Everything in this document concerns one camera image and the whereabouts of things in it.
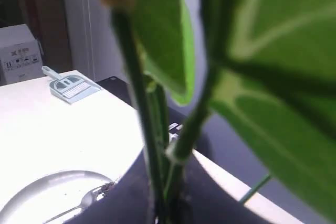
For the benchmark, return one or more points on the red artificial anthurium flower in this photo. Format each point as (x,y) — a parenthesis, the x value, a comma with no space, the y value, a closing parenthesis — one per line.
(270,73)

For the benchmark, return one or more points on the steel spork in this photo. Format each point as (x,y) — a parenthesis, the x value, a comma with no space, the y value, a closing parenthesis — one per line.
(88,199)

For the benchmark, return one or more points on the white plastic flower pot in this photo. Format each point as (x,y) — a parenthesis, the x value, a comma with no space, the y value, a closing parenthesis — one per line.
(210,195)

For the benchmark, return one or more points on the teal plastic dustpan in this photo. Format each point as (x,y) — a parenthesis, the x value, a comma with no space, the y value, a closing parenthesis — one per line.
(93,87)

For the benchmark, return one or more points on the teal hand brush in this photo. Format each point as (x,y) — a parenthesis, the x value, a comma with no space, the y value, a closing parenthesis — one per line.
(70,86)

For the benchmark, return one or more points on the white cardboard box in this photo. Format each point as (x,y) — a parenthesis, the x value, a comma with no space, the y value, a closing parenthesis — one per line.
(20,55)

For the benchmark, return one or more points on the round steel plate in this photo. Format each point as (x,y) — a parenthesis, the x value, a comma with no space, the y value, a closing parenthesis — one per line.
(51,195)

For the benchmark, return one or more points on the brown cardboard box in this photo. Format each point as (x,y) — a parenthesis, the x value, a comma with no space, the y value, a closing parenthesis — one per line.
(47,21)

